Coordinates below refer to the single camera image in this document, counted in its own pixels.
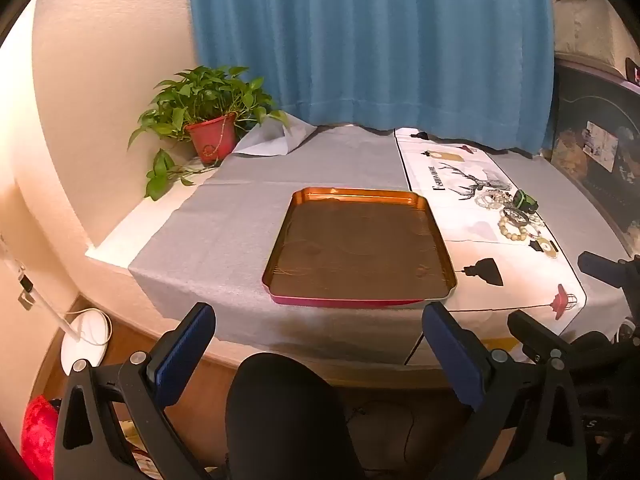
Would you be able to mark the red bag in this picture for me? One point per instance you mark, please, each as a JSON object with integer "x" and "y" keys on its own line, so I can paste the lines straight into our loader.
{"x": 37, "y": 435}

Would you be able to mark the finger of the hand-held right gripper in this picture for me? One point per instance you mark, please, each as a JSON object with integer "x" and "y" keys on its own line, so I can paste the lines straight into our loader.
{"x": 605, "y": 270}
{"x": 530, "y": 335}

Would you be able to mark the dark cabinet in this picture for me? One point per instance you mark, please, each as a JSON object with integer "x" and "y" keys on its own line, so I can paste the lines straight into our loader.
{"x": 575, "y": 110}

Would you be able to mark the beige storage box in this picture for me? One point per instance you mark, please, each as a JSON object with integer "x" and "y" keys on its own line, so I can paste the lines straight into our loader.
{"x": 585, "y": 20}

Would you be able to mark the green plant in red pot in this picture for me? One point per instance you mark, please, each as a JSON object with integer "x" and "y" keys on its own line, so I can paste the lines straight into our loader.
{"x": 212, "y": 135}

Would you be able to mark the blue curtain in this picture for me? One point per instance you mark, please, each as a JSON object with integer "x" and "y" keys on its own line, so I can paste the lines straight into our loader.
{"x": 375, "y": 45}

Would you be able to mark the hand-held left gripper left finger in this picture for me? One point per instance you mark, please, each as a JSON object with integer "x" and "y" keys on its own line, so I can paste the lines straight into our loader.
{"x": 182, "y": 357}

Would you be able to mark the orange metal tray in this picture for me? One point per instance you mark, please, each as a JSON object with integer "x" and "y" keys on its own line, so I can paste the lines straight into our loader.
{"x": 357, "y": 245}

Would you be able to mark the white printed table runner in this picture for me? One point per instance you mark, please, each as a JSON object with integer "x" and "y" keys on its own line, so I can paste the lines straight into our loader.
{"x": 450, "y": 195}

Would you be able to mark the white standing fan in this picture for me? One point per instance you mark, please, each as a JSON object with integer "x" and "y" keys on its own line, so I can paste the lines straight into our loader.
{"x": 85, "y": 340}

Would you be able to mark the silver metal bangle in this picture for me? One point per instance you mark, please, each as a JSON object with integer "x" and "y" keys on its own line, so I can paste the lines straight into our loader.
{"x": 506, "y": 215}

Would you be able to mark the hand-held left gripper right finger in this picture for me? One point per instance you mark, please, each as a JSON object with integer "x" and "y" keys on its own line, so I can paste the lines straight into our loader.
{"x": 452, "y": 355}

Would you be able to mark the person's left leg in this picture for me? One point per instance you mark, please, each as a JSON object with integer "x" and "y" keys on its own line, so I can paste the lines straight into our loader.
{"x": 290, "y": 410}

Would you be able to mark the grey tablecloth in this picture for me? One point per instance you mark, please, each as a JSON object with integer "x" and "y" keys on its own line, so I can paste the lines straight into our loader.
{"x": 240, "y": 220}

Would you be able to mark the black green wrist watch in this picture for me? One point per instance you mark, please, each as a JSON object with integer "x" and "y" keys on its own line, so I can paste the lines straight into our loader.
{"x": 523, "y": 202}

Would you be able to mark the paper sticker on cabinet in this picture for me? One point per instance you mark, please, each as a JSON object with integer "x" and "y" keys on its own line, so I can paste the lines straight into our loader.
{"x": 602, "y": 147}

